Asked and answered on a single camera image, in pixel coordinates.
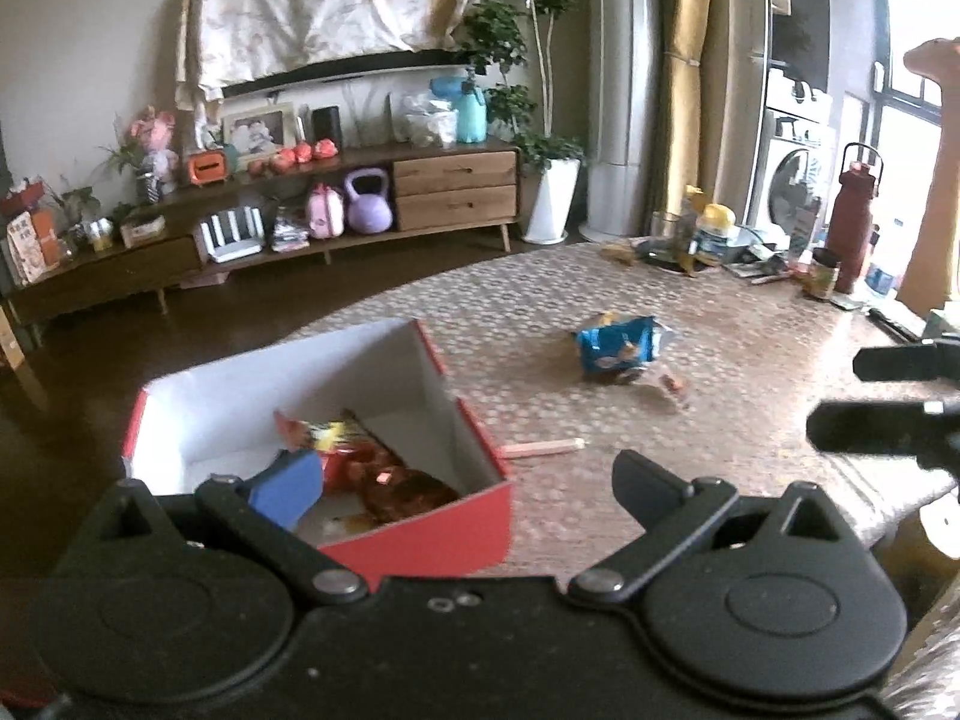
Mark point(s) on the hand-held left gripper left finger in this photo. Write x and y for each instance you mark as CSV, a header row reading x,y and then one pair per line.
x,y
289,487

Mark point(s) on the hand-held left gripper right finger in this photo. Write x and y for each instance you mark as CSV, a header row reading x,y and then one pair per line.
x,y
645,484

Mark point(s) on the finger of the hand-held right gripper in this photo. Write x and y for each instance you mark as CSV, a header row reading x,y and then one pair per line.
x,y
870,427
907,361

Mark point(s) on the white egg print snack packet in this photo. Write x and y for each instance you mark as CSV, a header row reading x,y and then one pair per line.
x,y
345,526

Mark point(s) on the orange yellow snack packet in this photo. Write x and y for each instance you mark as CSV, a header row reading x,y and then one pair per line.
x,y
334,431

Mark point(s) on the small clear candy packet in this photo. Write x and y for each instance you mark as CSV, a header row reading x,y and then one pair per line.
x,y
670,388

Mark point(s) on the brown snack packet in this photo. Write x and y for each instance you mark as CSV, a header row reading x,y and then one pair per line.
x,y
416,495

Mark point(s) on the blue snack packet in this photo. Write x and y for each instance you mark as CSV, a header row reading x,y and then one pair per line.
x,y
619,345

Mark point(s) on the red cardboard box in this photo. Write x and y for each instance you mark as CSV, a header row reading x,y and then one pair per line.
x,y
450,532

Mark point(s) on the black remote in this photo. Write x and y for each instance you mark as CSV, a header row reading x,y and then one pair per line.
x,y
896,325

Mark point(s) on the green white tissue box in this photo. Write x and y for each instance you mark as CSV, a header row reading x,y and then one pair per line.
x,y
943,324

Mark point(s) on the clear water bottle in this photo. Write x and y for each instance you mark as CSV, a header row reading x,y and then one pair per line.
x,y
883,274

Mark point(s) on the pink stick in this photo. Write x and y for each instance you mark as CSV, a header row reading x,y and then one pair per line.
x,y
540,448

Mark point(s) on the glass jar with dark lid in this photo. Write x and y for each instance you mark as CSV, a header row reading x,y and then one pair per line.
x,y
823,277

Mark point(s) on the dark red thermos bottle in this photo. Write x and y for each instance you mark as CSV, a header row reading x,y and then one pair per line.
x,y
851,232

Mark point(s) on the tan tall figure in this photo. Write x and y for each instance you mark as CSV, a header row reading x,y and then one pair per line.
x,y
930,187

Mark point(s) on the white washing machine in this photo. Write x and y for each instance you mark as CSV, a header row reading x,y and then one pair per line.
x,y
787,172

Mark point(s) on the black round tray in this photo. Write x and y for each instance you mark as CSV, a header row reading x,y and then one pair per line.
x,y
660,259

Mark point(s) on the yellow lid bottle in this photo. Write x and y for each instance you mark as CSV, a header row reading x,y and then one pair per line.
x,y
715,236

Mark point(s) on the glass cup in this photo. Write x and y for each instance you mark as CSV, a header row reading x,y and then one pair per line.
x,y
664,234

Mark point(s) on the white router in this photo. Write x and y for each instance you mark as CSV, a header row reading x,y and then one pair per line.
x,y
229,244

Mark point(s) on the stack of magazines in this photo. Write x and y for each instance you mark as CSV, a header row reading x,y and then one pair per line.
x,y
289,236

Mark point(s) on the yellow tall packet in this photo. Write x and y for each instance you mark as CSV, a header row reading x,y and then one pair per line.
x,y
690,210

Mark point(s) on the pink small suitcase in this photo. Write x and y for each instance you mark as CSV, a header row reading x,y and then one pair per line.
x,y
326,214

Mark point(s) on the purple kettlebell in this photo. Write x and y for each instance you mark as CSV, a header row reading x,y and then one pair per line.
x,y
369,211

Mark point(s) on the small tan box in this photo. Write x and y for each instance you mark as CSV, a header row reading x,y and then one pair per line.
x,y
142,231

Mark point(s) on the potted tree in white pot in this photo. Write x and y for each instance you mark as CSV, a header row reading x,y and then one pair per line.
x,y
551,202

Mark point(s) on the brown cardboard box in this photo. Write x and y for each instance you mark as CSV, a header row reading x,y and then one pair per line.
x,y
11,337

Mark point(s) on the red apple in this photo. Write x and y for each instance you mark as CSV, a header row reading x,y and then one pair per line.
x,y
325,148
282,161
303,153
256,167

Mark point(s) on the orange box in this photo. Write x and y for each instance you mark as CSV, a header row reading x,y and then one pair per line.
x,y
213,169

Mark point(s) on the patterned vase with plant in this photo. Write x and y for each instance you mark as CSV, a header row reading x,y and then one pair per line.
x,y
148,187

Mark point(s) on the wooden television cabinet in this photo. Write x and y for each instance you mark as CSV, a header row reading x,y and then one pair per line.
x,y
450,191

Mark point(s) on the white orange packet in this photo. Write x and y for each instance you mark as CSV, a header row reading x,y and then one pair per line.
x,y
34,247

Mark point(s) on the yellow curtain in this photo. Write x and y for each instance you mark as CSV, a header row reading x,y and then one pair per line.
x,y
682,90

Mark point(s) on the black speaker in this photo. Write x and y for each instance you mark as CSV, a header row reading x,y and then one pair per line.
x,y
327,127

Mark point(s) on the pink plush bouquet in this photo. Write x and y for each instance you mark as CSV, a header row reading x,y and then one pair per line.
x,y
154,142

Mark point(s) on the clear plastic bag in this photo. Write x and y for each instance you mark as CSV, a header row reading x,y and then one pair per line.
x,y
429,124

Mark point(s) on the grey standing air conditioner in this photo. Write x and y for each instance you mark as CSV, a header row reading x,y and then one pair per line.
x,y
622,90

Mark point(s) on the red gift box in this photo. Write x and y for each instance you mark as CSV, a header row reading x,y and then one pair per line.
x,y
22,196

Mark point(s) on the teal spray bottle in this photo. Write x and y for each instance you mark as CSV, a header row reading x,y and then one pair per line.
x,y
463,112

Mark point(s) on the black television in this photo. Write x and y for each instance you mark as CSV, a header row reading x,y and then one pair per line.
x,y
337,69

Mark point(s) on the floral cloth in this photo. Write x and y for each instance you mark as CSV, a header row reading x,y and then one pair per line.
x,y
315,0

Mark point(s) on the white photo frame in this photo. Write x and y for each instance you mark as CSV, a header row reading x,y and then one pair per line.
x,y
259,129

